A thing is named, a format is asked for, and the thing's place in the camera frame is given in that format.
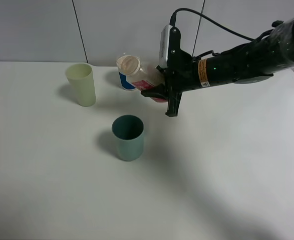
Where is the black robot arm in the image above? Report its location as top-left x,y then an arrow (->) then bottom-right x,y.
141,8 -> 294,117

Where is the black camera cable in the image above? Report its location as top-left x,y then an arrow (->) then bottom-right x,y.
170,8 -> 256,42

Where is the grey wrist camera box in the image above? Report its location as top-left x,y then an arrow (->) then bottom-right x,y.
159,24 -> 172,69

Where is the blue white paper cup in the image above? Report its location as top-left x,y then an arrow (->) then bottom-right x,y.
116,55 -> 142,93

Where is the pink label drink bottle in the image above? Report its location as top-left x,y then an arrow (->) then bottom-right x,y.
117,55 -> 165,91

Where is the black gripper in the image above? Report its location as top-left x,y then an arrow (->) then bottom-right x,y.
141,50 -> 199,117

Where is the pale green plastic cup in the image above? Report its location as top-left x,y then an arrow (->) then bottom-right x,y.
65,63 -> 96,107

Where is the teal plastic cup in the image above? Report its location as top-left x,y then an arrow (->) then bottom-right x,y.
111,114 -> 144,162

